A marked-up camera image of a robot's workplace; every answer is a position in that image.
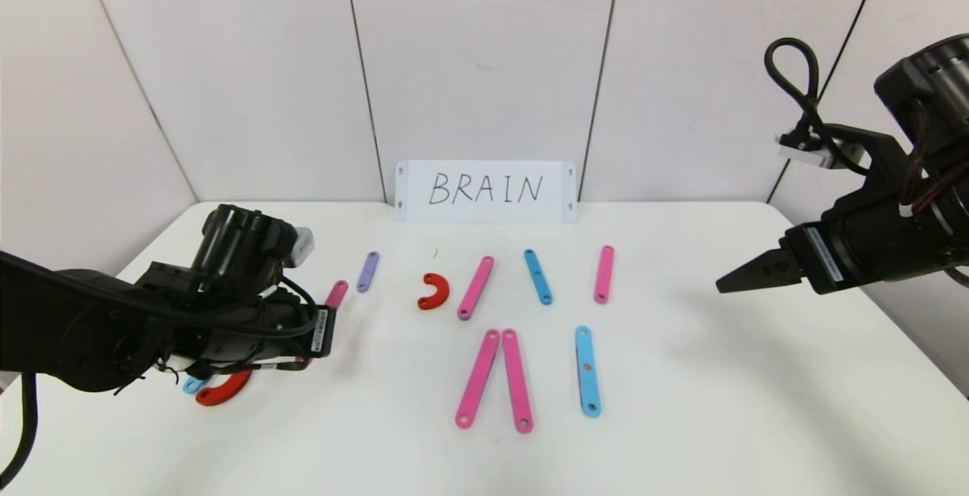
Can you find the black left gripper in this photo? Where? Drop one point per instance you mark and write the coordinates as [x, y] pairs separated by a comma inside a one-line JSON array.
[[321, 332]]

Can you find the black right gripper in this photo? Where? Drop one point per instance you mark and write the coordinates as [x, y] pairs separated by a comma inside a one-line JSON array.
[[823, 255]]

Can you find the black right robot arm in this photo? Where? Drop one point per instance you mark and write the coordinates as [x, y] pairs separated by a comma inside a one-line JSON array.
[[931, 117]]

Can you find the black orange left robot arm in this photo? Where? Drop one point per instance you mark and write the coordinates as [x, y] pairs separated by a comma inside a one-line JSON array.
[[91, 322]]

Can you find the white BRAIN word sign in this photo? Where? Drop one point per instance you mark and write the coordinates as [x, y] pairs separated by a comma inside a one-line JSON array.
[[454, 213]]

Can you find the short purple flat bar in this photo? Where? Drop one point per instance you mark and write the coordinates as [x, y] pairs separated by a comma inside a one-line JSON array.
[[369, 272]]

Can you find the large red arc piece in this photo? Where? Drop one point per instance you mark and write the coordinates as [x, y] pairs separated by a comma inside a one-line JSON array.
[[223, 394]]

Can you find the small red arc piece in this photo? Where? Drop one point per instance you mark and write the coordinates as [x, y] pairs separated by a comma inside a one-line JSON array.
[[445, 291]]

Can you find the blue flat bar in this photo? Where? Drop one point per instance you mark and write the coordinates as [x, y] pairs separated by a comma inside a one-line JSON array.
[[194, 385], [541, 288]]

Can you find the blue bar with orange dot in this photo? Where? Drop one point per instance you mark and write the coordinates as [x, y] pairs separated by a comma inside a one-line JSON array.
[[588, 394]]

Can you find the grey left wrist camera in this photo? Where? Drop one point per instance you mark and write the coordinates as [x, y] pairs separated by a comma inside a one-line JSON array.
[[301, 246]]

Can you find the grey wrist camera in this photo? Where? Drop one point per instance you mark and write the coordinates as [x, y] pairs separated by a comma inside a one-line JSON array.
[[301, 246], [802, 151]]

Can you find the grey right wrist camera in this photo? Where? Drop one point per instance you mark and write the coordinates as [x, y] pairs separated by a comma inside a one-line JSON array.
[[802, 151]]

